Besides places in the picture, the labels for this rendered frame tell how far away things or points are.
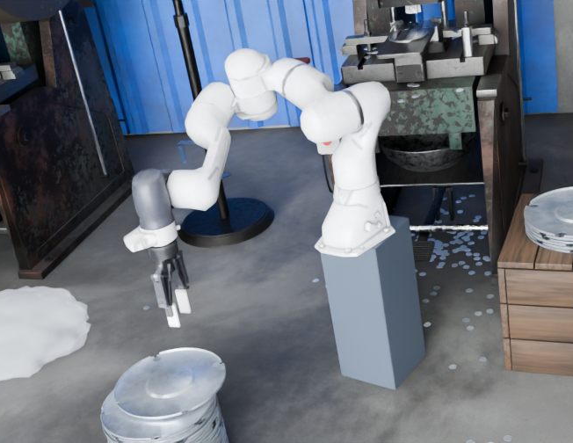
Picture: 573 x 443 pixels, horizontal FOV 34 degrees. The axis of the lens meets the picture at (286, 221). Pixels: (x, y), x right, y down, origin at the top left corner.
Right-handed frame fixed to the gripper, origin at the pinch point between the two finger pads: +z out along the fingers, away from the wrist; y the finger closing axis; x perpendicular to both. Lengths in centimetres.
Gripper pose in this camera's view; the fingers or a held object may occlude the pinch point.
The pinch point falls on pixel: (177, 309)
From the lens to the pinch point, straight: 245.2
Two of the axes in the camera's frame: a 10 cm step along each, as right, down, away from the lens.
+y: 3.3, -4.6, 8.3
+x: -9.3, -0.1, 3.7
